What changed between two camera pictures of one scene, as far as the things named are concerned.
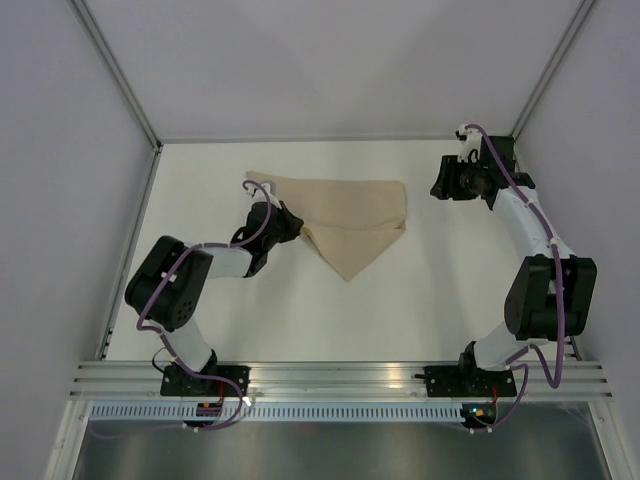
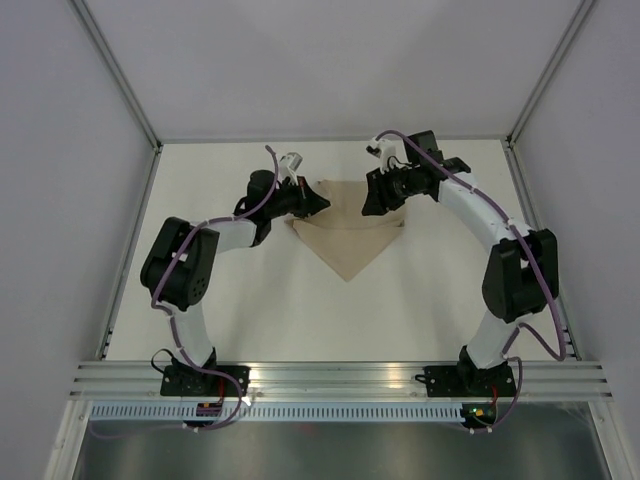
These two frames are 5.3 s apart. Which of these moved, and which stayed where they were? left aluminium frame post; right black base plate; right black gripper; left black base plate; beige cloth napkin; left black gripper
Moved: right black gripper; left black gripper
Stayed: left aluminium frame post; beige cloth napkin; left black base plate; right black base plate
